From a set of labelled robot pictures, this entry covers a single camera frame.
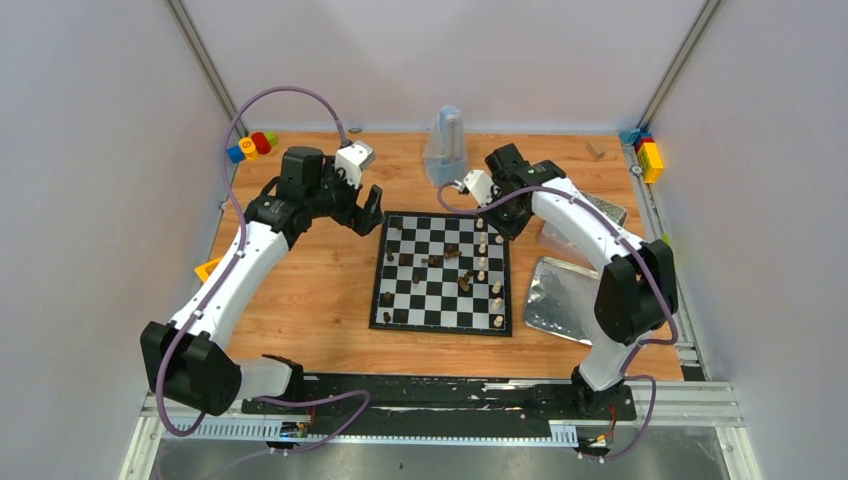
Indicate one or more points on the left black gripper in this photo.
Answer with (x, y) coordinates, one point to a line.
(357, 206)

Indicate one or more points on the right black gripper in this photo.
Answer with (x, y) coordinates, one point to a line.
(509, 230)

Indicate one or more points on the black white chessboard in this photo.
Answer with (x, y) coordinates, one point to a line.
(418, 286)

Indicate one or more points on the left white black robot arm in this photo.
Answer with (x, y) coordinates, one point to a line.
(185, 358)

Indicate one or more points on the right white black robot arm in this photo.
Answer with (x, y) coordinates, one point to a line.
(637, 293)

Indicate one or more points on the dark fallen chess piece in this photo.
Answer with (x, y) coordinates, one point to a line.
(463, 283)

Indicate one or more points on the clear plastic container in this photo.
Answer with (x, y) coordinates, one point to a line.
(554, 240)

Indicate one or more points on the silver metal tray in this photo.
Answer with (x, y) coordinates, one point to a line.
(560, 300)

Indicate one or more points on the small wooden block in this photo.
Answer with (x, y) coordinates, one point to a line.
(596, 150)

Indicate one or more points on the colourful toy blocks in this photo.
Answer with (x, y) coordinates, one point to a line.
(252, 147)

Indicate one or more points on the stacked lego bricks right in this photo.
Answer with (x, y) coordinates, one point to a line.
(647, 152)

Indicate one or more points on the yellow plastic triangle toy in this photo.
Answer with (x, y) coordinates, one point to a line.
(204, 271)

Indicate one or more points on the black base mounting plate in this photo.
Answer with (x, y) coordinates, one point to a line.
(428, 406)

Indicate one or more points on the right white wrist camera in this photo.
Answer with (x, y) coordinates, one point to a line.
(478, 184)

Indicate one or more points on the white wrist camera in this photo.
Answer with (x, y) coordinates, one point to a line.
(353, 160)
(478, 184)

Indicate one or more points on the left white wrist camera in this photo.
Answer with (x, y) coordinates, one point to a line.
(353, 160)

